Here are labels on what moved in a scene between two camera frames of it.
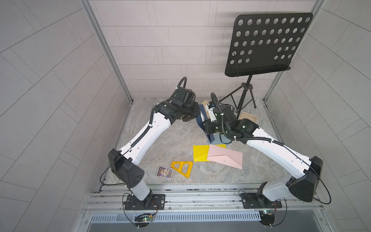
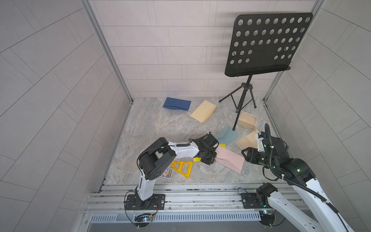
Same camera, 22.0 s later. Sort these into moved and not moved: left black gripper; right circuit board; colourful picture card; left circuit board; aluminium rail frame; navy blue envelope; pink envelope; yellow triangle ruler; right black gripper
Moved: left black gripper; navy blue envelope; right black gripper
Not moved: left circuit board; aluminium rail frame; right circuit board; colourful picture card; yellow triangle ruler; pink envelope
